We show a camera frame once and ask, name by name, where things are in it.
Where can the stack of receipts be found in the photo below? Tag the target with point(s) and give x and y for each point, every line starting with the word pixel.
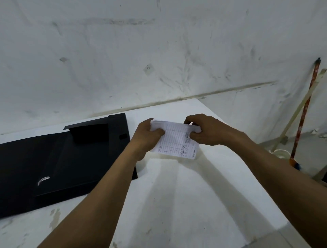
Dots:
pixel 176 140

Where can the person's right forearm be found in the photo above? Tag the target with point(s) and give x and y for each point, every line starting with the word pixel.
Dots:
pixel 286 184

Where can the white bucket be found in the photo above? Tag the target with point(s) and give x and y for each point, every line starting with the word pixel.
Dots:
pixel 281 153

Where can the person's right hand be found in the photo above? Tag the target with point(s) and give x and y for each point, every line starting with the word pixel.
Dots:
pixel 217 132

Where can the person's left hand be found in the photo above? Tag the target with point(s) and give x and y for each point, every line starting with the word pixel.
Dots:
pixel 144 140

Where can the pale wooden stick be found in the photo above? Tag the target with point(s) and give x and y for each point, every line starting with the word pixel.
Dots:
pixel 294 117

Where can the person's left forearm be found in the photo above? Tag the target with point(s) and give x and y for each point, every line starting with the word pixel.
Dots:
pixel 97 201

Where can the black folder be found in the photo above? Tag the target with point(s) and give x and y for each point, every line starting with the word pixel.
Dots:
pixel 25 163

